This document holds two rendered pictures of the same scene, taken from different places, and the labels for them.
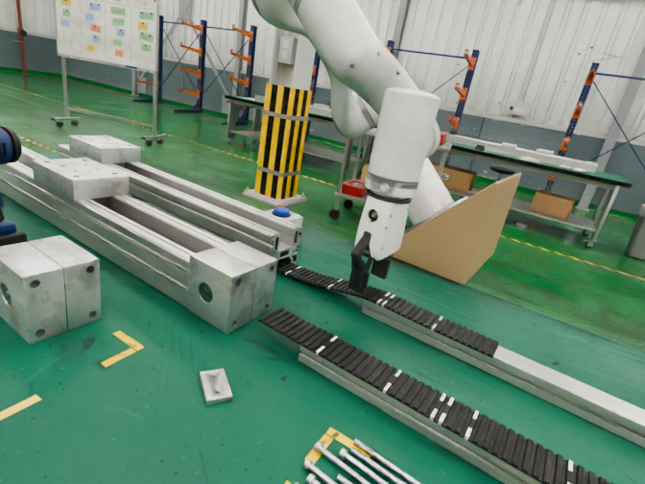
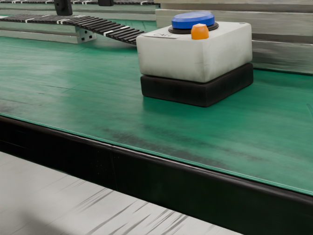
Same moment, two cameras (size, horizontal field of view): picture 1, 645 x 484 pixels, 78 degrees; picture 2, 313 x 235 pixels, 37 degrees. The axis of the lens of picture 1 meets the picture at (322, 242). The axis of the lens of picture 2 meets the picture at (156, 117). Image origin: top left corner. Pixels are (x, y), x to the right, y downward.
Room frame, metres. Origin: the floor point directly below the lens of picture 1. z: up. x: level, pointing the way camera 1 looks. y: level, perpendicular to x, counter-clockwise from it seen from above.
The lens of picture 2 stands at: (1.35, 0.17, 0.92)
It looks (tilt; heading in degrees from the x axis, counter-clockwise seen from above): 21 degrees down; 194
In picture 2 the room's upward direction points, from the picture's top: 6 degrees counter-clockwise
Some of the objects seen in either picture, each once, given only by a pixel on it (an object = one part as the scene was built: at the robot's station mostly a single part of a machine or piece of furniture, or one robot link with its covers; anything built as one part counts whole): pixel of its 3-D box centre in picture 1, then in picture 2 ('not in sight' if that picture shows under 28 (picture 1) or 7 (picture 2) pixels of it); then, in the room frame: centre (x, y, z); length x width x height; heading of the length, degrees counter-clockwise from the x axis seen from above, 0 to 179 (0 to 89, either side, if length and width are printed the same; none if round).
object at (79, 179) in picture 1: (82, 183); not in sight; (0.78, 0.51, 0.87); 0.16 x 0.11 x 0.07; 60
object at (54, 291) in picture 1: (57, 282); not in sight; (0.47, 0.35, 0.83); 0.11 x 0.10 x 0.10; 150
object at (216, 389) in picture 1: (215, 385); not in sight; (0.38, 0.10, 0.78); 0.05 x 0.03 x 0.01; 29
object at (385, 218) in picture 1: (382, 220); not in sight; (0.64, -0.09, 0.95); 0.10 x 0.07 x 0.11; 150
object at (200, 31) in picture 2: not in sight; (199, 30); (0.95, 0.12, 0.85); 0.01 x 0.01 x 0.01
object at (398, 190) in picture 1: (390, 184); not in sight; (0.64, -0.09, 1.01); 0.09 x 0.08 x 0.03; 150
